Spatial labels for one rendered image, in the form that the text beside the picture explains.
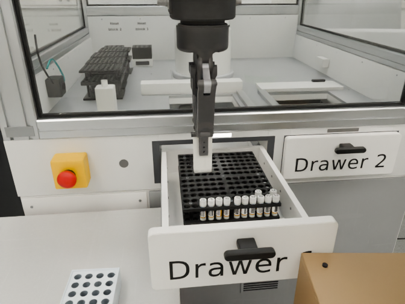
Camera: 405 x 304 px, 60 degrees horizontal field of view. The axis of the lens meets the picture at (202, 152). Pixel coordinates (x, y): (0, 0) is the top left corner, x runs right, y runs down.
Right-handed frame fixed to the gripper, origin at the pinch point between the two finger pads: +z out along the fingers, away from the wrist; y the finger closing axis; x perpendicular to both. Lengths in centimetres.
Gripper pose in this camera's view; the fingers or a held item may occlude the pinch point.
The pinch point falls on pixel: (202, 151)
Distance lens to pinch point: 58.0
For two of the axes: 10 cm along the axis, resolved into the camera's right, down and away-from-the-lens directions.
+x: 9.9, -0.5, 1.0
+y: 1.1, 4.2, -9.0
